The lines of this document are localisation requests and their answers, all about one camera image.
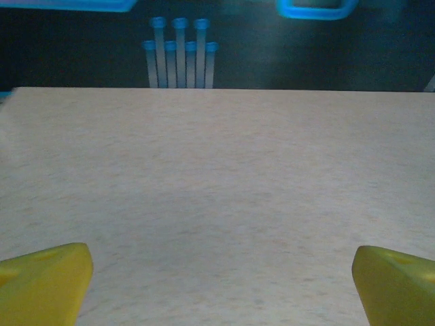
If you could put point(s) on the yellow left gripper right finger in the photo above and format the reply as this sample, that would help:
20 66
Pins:
397 292

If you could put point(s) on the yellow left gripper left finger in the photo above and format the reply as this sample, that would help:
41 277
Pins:
40 288

